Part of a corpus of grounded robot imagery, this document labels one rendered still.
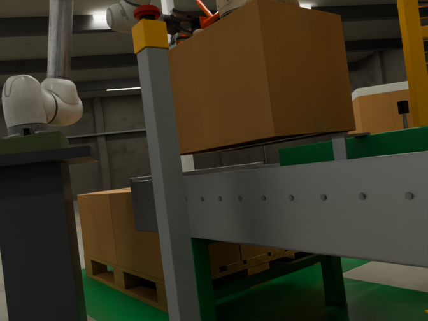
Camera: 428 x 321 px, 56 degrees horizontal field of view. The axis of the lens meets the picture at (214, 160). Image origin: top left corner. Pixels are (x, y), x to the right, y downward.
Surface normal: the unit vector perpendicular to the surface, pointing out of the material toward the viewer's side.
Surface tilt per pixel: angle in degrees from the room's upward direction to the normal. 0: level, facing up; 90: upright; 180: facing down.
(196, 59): 90
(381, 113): 90
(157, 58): 90
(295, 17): 90
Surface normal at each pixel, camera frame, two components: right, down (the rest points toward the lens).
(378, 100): -0.17, 0.00
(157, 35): 0.58, -0.08
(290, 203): -0.81, 0.09
